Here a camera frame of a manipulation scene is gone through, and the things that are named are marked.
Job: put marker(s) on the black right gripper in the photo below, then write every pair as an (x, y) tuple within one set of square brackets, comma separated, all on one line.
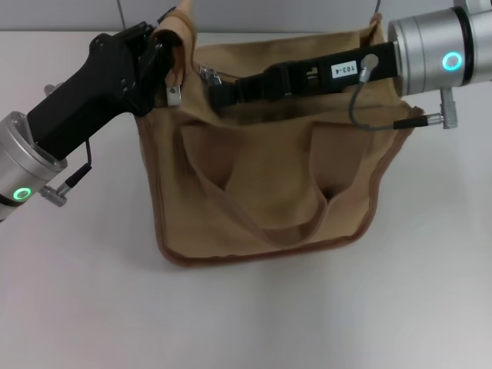
[(326, 75)]

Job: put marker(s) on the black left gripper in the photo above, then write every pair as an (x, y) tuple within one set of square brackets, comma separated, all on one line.
[(88, 100)]

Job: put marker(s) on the silver metal zipper pull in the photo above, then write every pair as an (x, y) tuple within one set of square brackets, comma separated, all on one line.
[(209, 74)]

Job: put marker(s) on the khaki canvas food bag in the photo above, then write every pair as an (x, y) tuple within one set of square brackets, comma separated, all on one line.
[(269, 173)]

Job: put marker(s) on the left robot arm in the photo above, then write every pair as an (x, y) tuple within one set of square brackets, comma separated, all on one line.
[(15, 165)]

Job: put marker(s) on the small silver metal tab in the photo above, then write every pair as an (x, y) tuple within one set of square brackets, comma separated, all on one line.
[(173, 96)]

